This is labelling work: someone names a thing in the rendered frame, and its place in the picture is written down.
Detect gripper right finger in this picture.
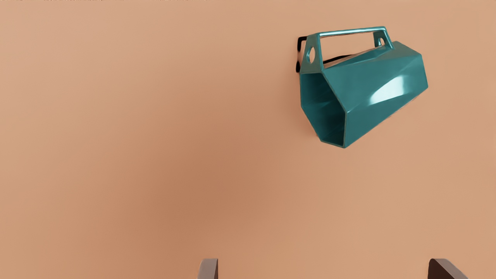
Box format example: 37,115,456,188
428,258,469,279

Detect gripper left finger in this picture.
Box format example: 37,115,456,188
197,258,219,279

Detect teal faceted mug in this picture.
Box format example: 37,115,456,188
299,26,429,149

